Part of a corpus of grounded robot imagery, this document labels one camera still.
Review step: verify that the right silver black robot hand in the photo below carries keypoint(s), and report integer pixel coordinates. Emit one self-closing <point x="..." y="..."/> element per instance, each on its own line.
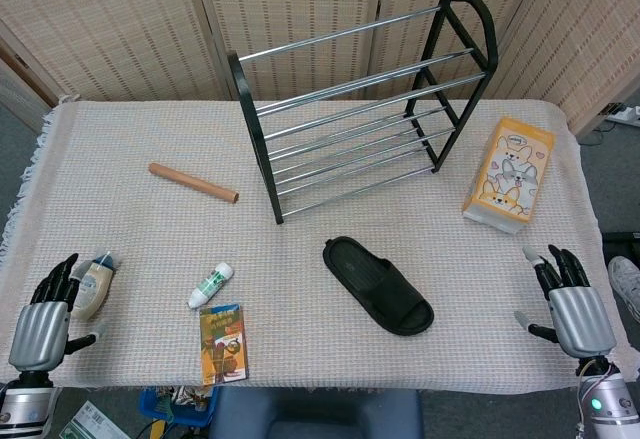
<point x="582" y="319"/>

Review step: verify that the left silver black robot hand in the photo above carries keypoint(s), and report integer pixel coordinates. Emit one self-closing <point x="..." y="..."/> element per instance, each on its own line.
<point x="37" y="334"/>

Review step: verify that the black slipper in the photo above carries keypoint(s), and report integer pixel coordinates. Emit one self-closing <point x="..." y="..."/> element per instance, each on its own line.
<point x="370" y="279"/>

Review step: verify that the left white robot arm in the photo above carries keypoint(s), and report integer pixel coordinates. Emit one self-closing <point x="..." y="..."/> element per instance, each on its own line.
<point x="25" y="404"/>

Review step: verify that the black chrome shoe rack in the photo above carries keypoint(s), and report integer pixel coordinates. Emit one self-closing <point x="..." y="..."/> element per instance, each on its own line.
<point x="252" y="124"/>

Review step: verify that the white sneaker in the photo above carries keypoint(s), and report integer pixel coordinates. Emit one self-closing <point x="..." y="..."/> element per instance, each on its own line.
<point x="625" y="279"/>

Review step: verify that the beige squeeze sauce bottle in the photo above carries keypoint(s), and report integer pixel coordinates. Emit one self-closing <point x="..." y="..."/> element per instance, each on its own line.
<point x="90" y="291"/>

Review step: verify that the green white paper box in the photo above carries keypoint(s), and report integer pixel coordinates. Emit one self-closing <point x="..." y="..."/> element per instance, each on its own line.
<point x="87" y="424"/>

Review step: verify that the blue plastic basket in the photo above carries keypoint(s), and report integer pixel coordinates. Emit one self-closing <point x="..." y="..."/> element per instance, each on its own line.
<point x="150" y="406"/>

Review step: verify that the beige woven tablecloth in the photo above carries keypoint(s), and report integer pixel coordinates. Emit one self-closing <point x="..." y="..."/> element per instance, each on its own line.
<point x="150" y="239"/>

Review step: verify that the corgi print tissue pack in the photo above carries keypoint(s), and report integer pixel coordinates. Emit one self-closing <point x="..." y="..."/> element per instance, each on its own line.
<point x="510" y="174"/>

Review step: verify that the colourful snack packet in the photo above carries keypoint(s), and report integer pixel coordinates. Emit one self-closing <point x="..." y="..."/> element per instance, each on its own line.
<point x="187" y="399"/>

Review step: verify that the white green small bottle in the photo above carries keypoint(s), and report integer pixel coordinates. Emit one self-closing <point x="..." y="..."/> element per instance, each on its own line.
<point x="210" y="286"/>

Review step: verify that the orange green snack box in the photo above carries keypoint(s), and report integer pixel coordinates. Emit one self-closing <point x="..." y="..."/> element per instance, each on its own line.
<point x="223" y="344"/>

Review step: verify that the white power strip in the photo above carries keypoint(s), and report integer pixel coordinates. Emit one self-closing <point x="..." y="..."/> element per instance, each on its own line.
<point x="627" y="115"/>

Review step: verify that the wooden rolling pin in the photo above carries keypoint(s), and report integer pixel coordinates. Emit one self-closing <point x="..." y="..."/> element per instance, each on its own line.
<point x="192" y="182"/>

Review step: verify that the blue padded chair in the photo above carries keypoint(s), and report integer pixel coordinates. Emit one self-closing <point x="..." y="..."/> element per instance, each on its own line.
<point x="315" y="414"/>

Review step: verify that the woven folding screen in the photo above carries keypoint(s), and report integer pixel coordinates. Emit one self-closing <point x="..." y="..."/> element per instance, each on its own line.
<point x="110" y="24"/>

